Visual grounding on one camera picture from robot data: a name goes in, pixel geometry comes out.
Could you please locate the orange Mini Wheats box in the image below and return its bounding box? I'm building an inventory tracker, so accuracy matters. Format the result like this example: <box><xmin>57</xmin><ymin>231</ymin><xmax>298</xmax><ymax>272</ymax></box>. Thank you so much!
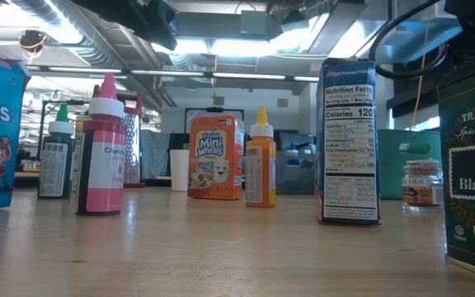
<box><xmin>186</xmin><ymin>114</ymin><xmax>246</xmax><ymax>201</ymax></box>

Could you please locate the yellow food colouring bottle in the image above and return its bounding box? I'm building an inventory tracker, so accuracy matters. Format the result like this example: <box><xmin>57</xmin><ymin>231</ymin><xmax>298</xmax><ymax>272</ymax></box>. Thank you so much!
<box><xmin>245</xmin><ymin>105</ymin><xmax>278</xmax><ymax>209</ymax></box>

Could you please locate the pink-capped food colouring bottle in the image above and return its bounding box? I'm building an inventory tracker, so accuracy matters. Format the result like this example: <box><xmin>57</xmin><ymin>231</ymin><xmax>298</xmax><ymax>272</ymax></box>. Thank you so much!
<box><xmin>75</xmin><ymin>73</ymin><xmax>128</xmax><ymax>217</ymax></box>

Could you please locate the yellow Corn Pops box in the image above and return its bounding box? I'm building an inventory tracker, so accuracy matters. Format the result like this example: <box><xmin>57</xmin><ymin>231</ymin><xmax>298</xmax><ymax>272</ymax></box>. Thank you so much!
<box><xmin>72</xmin><ymin>115</ymin><xmax>94</xmax><ymax>193</ymax></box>

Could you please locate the green-capped food colouring bottle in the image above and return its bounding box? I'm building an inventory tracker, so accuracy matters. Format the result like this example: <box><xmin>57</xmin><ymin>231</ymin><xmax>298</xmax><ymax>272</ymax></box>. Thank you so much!
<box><xmin>36</xmin><ymin>103</ymin><xmax>75</xmax><ymax>200</ymax></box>

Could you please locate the white plastic bin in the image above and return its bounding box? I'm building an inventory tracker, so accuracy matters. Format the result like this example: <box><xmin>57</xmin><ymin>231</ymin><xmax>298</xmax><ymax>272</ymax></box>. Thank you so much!
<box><xmin>169</xmin><ymin>148</ymin><xmax>190</xmax><ymax>192</ymax></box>

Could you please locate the grey translucent plastic bin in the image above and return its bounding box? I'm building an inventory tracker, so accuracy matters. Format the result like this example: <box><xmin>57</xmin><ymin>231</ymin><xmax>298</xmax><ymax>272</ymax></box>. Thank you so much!
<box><xmin>275</xmin><ymin>148</ymin><xmax>317</xmax><ymax>196</ymax></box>

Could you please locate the red metal box grater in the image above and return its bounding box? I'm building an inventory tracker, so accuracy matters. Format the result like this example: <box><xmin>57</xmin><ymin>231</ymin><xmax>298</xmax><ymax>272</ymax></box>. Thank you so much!
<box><xmin>92</xmin><ymin>84</ymin><xmax>146</xmax><ymax>189</ymax></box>

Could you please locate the blue Frosted Flakes box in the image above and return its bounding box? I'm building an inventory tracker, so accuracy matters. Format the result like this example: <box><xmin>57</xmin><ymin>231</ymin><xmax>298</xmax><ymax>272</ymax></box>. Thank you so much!
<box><xmin>314</xmin><ymin>58</ymin><xmax>383</xmax><ymax>226</ymax></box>

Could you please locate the grey ceiling box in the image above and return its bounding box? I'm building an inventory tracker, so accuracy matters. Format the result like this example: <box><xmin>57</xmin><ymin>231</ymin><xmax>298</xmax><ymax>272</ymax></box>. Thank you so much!
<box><xmin>240</xmin><ymin>9</ymin><xmax>269</xmax><ymax>36</ymax></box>

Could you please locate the green plastic bin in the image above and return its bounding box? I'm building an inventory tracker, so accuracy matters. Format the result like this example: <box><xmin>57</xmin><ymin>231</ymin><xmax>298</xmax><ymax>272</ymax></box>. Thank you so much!
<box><xmin>377</xmin><ymin>129</ymin><xmax>443</xmax><ymax>200</ymax></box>

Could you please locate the clear jar with orange label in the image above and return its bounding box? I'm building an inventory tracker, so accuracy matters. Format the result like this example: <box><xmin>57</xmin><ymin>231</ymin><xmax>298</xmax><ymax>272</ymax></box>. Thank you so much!
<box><xmin>401</xmin><ymin>158</ymin><xmax>445</xmax><ymax>213</ymax></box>

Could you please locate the dark pepper tin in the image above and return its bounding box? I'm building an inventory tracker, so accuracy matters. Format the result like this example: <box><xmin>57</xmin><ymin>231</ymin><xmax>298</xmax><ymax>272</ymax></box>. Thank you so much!
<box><xmin>437</xmin><ymin>57</ymin><xmax>475</xmax><ymax>283</ymax></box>

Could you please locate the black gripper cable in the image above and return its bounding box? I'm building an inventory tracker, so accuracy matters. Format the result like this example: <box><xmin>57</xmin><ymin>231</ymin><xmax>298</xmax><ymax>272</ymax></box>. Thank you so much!
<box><xmin>368</xmin><ymin>0</ymin><xmax>449</xmax><ymax>80</ymax></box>

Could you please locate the yellow hanging cord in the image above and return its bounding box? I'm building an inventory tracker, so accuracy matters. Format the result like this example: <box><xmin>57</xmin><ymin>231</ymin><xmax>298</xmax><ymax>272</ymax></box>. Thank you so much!
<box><xmin>409</xmin><ymin>24</ymin><xmax>430</xmax><ymax>130</ymax></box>

